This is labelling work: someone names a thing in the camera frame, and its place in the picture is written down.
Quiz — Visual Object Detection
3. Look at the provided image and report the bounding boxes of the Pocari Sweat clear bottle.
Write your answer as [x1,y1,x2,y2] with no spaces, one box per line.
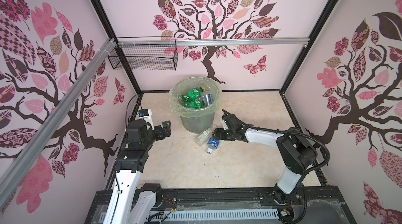
[206,137,220,154]

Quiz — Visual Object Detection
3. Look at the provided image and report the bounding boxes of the clear bottle green white label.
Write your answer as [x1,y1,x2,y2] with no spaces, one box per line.
[195,124,217,146]

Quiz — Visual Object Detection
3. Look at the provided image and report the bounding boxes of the clear bottle blue text label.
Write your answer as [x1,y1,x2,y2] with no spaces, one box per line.
[200,91,214,107]

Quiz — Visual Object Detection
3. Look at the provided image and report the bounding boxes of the green bottle yellow cap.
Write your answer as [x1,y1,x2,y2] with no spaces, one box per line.
[179,87,205,102]

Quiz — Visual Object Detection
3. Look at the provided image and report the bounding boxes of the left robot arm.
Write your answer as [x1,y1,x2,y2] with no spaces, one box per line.
[103,119,171,224]

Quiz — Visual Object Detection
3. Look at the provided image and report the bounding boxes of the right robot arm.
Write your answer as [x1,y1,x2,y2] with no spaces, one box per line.
[213,114,317,205]

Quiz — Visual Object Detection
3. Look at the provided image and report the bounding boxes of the grey mesh waste bin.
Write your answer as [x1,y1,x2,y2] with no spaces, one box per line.
[173,77,223,133]

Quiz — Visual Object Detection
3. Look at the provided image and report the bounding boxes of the green plastic bin liner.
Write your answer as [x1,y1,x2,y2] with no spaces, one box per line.
[169,77,223,119]

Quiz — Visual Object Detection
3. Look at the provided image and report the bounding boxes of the black wire wall basket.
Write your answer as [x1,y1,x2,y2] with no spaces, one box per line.
[108,36,179,71]

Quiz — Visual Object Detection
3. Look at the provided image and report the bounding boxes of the white slotted cable duct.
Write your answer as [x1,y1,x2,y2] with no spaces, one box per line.
[146,209,279,223]

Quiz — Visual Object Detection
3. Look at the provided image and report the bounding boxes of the black corrugated cable conduit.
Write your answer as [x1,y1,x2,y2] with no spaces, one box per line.
[222,109,331,224]

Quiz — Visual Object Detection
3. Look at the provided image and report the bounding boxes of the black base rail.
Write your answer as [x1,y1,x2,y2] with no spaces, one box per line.
[84,185,357,224]

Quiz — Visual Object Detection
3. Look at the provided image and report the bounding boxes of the aluminium rail back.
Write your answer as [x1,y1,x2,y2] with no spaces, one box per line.
[115,36,310,47]

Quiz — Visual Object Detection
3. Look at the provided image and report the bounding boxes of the aluminium rail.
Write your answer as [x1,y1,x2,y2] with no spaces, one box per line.
[0,38,117,207]
[115,36,310,47]

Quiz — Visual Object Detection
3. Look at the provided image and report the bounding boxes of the aluminium rail left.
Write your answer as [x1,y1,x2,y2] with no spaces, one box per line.
[0,38,117,207]

